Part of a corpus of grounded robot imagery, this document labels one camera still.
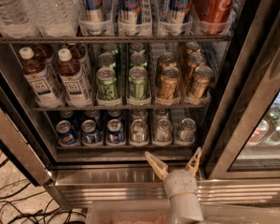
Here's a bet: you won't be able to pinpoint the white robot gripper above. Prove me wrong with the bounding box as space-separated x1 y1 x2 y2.
145 147 202 199

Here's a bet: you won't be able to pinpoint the silver green 7up can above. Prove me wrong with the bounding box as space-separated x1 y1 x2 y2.
176 119 196 143

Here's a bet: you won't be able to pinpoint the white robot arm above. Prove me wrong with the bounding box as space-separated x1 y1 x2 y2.
145 147 203 224

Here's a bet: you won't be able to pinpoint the silver can front middle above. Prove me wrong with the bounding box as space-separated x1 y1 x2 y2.
154 119 173 143

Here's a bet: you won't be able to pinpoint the silver can front left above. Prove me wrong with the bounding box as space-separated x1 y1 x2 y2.
130 119 147 144

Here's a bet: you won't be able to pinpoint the blue Pepsi can right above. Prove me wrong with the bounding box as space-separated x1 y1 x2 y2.
107 119 124 144

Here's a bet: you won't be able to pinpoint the blue pepsi can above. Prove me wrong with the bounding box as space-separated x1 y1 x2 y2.
107 119 124 144
56 120 78 147
81 119 102 146

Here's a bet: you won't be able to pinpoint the gold can front right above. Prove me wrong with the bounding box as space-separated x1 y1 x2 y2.
186 66 214 99

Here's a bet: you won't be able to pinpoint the gold can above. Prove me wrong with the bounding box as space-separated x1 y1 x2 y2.
157 67 181 100
186 66 214 99
156 52 177 75
184 52 206 79

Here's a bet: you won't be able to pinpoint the glass fridge door right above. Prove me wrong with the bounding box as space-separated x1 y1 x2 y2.
206 10 280 178

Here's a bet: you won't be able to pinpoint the gold can front left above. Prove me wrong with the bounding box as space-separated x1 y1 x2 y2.
157 67 181 100

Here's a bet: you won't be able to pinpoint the blue Pepsi can middle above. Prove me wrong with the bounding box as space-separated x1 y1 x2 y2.
81 119 102 146

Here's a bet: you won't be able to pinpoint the green can front right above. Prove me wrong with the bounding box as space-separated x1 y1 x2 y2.
129 66 148 101

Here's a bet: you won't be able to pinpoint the green can front left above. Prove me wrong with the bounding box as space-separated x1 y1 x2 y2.
96 67 119 101

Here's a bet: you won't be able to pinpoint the gold can middle left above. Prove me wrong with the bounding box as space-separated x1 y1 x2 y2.
156 52 177 75

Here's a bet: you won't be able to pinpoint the gold can middle right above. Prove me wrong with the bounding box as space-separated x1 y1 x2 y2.
184 52 206 79

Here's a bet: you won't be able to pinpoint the green can middle right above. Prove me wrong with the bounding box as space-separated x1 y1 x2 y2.
130 53 147 68

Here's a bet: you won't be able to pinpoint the blue Pepsi can left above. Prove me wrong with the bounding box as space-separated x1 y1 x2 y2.
56 120 78 147

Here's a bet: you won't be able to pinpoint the green can middle left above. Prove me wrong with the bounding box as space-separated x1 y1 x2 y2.
98 52 117 69

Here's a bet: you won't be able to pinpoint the red Coca-Cola can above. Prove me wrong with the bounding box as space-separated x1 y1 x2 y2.
194 0 234 35

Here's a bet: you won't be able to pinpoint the steel fridge door left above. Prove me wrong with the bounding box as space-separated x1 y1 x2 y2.
0 87 52 186

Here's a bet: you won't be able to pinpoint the blue Red Bull can right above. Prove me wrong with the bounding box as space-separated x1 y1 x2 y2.
163 0 192 35

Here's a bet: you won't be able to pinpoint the blue red bull can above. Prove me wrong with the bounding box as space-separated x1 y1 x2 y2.
85 0 112 35
163 0 192 35
119 0 142 35

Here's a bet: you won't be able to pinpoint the blue Red Bull can middle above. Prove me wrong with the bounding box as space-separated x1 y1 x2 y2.
119 0 142 35

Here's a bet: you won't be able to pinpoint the blue Red Bull can left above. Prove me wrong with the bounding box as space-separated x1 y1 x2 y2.
85 0 112 35

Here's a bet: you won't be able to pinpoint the clear plastic bin right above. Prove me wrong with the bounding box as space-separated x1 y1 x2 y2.
202 204 280 224

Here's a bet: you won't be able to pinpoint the clear plastic bin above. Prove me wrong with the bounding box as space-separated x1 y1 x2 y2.
202 204 280 224
86 200 170 224

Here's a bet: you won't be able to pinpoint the clear plastic bin left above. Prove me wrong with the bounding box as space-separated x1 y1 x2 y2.
86 200 170 224

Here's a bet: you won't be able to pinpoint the brown tea bottle right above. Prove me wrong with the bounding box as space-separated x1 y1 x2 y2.
58 49 91 107

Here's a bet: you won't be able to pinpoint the brown tea bottle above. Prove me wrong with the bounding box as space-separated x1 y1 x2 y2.
58 49 91 107
20 47 63 108

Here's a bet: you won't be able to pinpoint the brown tea bottle left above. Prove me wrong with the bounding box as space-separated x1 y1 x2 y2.
20 47 63 108

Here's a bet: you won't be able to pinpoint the clear water bottle right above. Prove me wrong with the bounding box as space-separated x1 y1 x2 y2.
32 0 77 37

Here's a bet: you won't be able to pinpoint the clear water bottle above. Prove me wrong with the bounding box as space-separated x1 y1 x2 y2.
32 0 77 37
0 0 38 38

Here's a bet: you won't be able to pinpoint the clear water bottle left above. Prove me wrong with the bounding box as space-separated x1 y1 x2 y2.
0 0 38 38

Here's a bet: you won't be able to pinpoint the top wire shelf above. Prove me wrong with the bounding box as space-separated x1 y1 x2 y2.
0 35 232 44

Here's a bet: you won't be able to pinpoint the wire shelf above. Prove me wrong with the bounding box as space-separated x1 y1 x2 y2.
0 35 232 44
33 104 208 111

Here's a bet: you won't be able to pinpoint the black floor cables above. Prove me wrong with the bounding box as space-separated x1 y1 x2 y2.
0 157 87 224

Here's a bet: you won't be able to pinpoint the middle wire shelf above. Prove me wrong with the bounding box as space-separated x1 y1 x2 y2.
33 104 208 111

